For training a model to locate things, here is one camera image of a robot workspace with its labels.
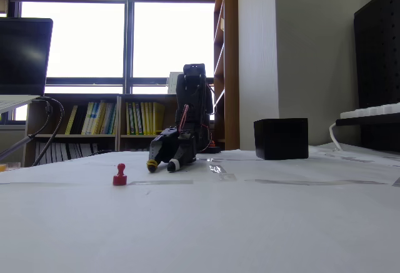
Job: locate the white sign board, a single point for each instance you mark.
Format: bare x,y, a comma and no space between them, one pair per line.
173,82

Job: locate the leaning yellow book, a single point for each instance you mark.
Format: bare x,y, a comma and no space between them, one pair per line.
71,120

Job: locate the small clear orange container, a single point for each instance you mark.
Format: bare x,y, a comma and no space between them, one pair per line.
7,166

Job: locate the laptop with dark screen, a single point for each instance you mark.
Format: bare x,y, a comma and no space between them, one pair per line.
23,57

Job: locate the dark window frame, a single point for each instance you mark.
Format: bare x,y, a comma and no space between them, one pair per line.
128,45

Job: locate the low wooden bookcase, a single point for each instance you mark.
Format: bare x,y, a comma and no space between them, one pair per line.
118,138

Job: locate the tall wooden shelf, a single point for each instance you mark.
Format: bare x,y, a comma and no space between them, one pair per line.
231,67

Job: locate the red pawn piece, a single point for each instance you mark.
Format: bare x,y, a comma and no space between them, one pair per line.
119,179

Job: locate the white paper table cover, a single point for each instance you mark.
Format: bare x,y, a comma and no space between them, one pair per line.
200,216

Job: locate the black pegboard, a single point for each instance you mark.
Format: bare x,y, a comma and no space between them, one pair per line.
379,67

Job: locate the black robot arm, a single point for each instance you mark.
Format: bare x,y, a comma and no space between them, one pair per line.
193,98

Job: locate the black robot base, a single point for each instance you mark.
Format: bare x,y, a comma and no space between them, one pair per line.
212,148

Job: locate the white power strip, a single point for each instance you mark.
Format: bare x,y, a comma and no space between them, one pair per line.
372,110

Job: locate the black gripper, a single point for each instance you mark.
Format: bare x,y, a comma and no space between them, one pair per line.
166,145

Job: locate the grey gooseneck rod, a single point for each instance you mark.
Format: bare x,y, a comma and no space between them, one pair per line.
15,148

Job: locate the black box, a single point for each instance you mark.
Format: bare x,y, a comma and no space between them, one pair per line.
281,138

